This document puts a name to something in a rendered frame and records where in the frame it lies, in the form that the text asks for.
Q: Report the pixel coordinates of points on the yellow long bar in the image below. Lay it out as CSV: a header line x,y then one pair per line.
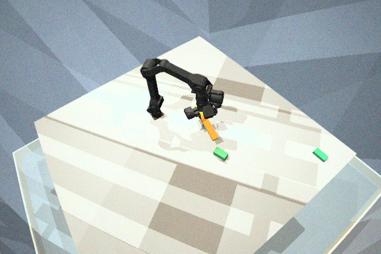
x,y
209,128

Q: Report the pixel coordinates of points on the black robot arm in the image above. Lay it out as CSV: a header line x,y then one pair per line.
x,y
197,82

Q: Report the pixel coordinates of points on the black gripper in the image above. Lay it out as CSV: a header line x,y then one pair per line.
x,y
194,112

